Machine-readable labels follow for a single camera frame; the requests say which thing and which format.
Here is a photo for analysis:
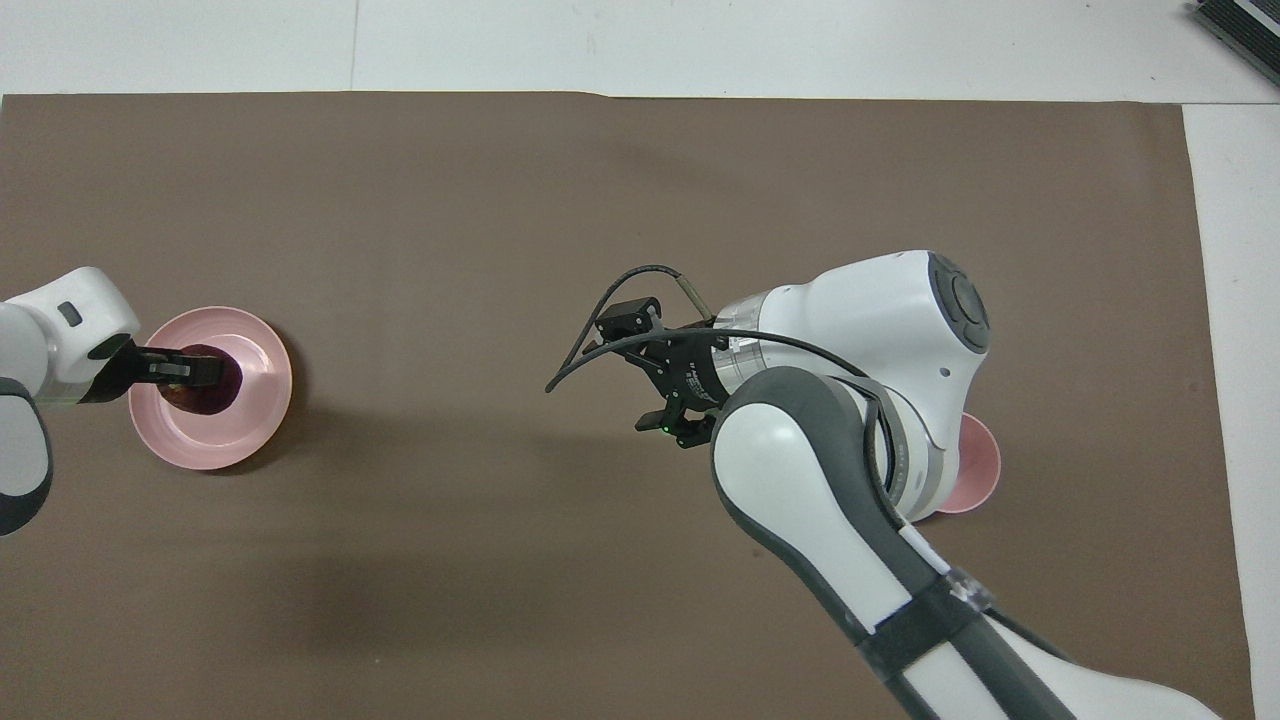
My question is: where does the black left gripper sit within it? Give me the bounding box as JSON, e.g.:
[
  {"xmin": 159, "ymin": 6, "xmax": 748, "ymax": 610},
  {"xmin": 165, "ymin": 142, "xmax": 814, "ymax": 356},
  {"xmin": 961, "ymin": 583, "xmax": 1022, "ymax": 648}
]
[{"xmin": 78, "ymin": 336, "xmax": 227, "ymax": 405}]

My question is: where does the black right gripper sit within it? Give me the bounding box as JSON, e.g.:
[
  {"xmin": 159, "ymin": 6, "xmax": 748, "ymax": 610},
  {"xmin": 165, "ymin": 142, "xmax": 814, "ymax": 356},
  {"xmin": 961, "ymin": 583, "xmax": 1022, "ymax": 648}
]
[{"xmin": 595, "ymin": 298, "xmax": 737, "ymax": 448}]

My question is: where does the dark red apple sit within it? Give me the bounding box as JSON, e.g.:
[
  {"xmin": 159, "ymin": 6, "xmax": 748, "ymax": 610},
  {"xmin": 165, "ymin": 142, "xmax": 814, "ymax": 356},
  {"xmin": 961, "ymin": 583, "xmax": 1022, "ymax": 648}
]
[{"xmin": 164, "ymin": 343, "xmax": 242, "ymax": 415}]

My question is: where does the pink plate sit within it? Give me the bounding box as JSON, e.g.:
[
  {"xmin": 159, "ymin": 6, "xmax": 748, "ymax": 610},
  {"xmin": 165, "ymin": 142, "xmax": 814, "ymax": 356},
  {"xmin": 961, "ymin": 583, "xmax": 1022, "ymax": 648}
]
[{"xmin": 128, "ymin": 306, "xmax": 294, "ymax": 471}]

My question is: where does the pink bowl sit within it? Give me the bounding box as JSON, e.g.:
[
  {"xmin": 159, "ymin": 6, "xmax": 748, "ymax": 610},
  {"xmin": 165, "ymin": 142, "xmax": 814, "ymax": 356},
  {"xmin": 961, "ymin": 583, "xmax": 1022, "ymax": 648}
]
[{"xmin": 935, "ymin": 412, "xmax": 1003, "ymax": 515}]

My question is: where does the brown table mat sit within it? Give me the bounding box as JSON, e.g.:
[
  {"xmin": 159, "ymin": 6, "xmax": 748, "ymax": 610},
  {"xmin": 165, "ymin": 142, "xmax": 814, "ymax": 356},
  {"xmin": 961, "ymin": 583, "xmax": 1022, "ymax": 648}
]
[{"xmin": 0, "ymin": 92, "xmax": 1257, "ymax": 720}]

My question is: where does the dark grey ribbed device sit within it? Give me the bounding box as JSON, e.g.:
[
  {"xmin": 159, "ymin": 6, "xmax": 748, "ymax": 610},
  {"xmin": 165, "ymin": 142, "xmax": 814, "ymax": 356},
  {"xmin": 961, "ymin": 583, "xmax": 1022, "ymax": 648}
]
[{"xmin": 1190, "ymin": 0, "xmax": 1280, "ymax": 59}]

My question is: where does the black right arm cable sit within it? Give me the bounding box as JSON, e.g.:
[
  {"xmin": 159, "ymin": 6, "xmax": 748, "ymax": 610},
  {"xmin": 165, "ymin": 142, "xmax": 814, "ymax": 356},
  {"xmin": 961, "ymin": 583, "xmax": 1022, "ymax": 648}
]
[{"xmin": 545, "ymin": 264, "xmax": 901, "ymax": 501}]

